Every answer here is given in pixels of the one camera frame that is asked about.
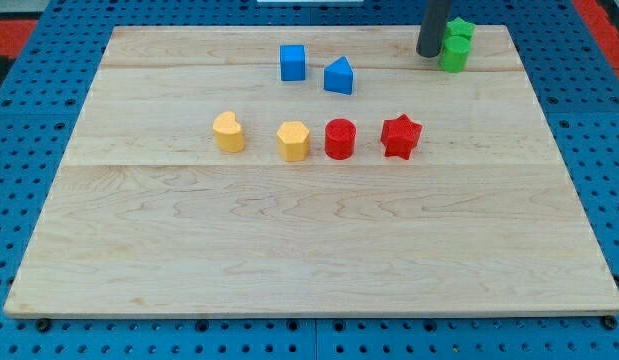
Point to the red star block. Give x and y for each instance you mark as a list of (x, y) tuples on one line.
[(400, 136)]

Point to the blue triangle block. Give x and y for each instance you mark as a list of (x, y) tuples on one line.
[(339, 77)]

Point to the green star block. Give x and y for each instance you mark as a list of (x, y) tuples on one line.
[(460, 28)]

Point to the yellow hexagon block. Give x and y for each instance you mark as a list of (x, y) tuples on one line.
[(293, 141)]

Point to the red cylinder block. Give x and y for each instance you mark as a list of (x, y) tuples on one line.
[(340, 137)]

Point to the light wooden board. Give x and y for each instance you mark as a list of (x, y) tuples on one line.
[(148, 218)]

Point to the yellow heart block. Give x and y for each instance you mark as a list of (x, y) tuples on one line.
[(228, 132)]

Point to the blue cube block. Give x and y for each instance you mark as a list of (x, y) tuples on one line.
[(292, 59)]

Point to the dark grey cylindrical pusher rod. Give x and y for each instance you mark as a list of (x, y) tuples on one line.
[(433, 27)]

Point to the green cylinder block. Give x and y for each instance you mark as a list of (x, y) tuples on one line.
[(455, 53)]

